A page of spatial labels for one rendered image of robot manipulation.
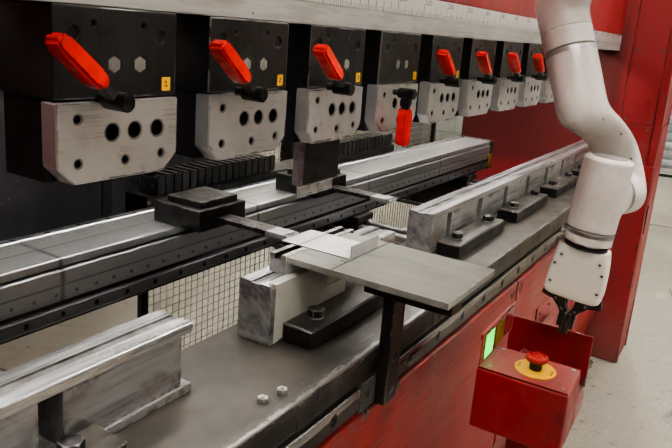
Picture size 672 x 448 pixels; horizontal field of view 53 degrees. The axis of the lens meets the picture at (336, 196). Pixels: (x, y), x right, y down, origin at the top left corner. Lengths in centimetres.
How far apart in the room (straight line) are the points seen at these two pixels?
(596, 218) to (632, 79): 186
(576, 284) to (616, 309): 195
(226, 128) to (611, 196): 69
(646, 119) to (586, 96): 182
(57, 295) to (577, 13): 97
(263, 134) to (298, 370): 33
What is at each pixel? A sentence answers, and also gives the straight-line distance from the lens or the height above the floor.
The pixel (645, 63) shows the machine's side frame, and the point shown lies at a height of 130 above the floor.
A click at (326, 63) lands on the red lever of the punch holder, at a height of 129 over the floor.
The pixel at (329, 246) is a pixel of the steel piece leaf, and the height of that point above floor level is 100.
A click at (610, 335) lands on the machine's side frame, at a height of 12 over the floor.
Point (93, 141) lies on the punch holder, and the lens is 69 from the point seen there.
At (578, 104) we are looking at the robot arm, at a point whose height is 124.
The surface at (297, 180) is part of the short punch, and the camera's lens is 104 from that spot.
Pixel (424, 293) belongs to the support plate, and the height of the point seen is 100.
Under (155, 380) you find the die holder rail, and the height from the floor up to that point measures 91.
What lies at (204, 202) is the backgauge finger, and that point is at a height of 103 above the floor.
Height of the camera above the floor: 134
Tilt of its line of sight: 14 degrees down
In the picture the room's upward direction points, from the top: 4 degrees clockwise
